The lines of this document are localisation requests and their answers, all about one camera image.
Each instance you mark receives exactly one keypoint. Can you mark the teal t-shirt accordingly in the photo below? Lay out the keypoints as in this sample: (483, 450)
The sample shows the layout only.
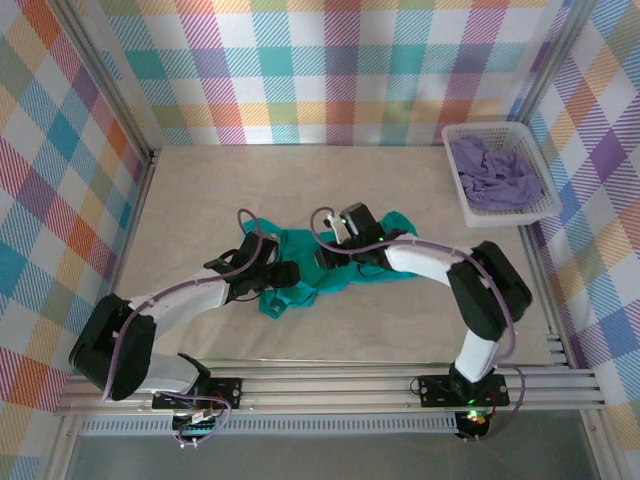
(340, 282)

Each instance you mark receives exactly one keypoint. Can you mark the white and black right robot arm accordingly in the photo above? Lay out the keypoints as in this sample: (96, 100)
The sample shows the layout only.
(425, 265)

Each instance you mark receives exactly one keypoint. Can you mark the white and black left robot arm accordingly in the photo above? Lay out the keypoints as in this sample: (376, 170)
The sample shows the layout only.
(190, 300)

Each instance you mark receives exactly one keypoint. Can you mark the white plastic basket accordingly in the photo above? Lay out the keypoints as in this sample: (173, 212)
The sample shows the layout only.
(500, 217)

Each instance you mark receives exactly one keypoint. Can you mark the purple crumpled cloth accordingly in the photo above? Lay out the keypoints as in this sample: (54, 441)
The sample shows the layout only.
(495, 175)

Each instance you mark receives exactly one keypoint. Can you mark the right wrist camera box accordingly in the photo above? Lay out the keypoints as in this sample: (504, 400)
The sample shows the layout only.
(337, 227)

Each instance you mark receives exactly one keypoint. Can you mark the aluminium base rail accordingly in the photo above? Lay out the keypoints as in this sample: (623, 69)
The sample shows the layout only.
(325, 390)

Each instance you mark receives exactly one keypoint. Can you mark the aluminium corner post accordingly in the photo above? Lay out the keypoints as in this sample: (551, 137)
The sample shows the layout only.
(112, 82)
(557, 60)

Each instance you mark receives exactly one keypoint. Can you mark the aluminium frame leg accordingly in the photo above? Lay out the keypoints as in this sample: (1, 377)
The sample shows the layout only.
(605, 447)
(60, 450)

